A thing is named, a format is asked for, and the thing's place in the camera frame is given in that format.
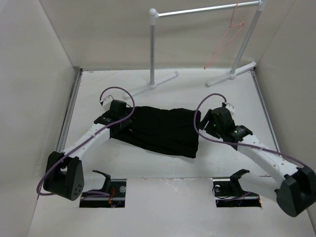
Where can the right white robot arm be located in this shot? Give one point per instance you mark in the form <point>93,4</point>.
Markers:
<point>293,188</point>

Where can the pink wire hanger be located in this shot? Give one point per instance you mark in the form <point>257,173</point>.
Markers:
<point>228,37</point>

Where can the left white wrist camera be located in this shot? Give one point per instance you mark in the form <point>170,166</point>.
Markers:
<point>106,102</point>

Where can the white clothes rack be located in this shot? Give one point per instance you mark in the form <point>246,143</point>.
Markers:
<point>231,74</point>

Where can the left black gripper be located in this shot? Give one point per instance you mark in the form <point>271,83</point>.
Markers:
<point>125,123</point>

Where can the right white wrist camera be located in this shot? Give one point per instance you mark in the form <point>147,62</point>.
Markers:
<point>230,107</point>

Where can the black trousers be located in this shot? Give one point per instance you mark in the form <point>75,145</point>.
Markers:
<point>167,132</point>

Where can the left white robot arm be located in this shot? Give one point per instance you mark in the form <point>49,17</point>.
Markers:
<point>65,175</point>

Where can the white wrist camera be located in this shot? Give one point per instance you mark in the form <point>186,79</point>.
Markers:
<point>230,107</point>
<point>106,102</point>

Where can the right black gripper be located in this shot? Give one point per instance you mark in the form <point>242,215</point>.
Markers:
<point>208,117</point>

